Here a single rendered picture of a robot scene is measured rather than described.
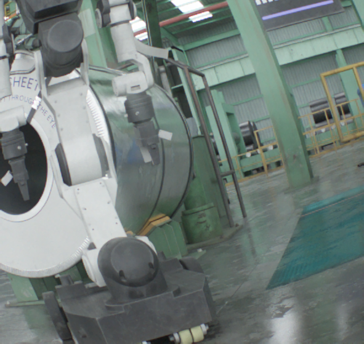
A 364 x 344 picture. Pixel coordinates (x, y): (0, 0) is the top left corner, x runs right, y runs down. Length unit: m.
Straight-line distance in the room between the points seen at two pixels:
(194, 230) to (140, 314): 2.78
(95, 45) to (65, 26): 6.15
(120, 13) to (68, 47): 0.31
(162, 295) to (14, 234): 1.53
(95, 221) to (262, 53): 5.52
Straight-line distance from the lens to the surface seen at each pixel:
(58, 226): 2.65
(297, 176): 6.91
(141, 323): 1.40
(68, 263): 2.66
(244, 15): 7.16
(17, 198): 3.11
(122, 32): 1.79
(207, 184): 4.93
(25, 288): 3.11
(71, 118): 1.76
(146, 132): 1.78
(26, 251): 2.79
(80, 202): 1.74
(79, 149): 1.75
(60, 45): 1.56
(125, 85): 1.78
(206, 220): 4.12
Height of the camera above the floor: 0.44
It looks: 4 degrees up
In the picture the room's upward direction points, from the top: 16 degrees counter-clockwise
